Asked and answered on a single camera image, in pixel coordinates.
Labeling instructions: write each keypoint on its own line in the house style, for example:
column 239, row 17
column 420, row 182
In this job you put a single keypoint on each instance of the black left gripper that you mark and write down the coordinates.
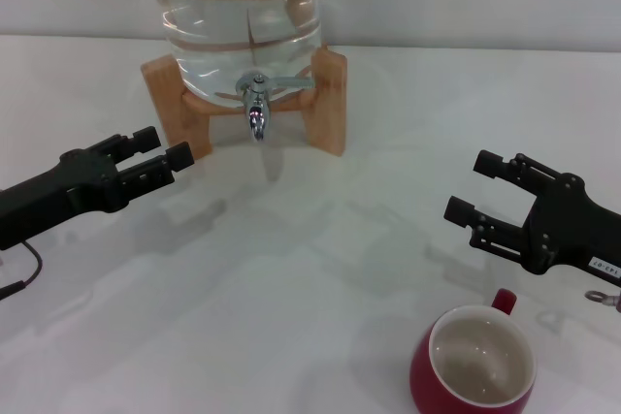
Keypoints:
column 58, row 196

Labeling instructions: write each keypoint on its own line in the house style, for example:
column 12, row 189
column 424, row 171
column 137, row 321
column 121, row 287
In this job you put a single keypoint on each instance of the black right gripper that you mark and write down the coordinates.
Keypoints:
column 563, row 225

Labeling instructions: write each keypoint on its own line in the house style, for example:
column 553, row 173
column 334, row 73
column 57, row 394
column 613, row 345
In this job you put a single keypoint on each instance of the chrome faucet tap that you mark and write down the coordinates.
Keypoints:
column 256, row 113

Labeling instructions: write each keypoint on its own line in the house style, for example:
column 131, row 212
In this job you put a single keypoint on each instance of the red cup with white inside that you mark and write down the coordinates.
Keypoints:
column 422, row 375

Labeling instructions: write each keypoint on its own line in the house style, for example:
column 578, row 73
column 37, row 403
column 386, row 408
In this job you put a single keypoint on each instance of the clear glass water dispenser jar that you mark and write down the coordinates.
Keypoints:
column 233, row 21

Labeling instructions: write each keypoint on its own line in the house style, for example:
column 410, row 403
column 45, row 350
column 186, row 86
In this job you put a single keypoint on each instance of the wooden dispenser stand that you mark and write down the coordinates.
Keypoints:
column 330, row 94

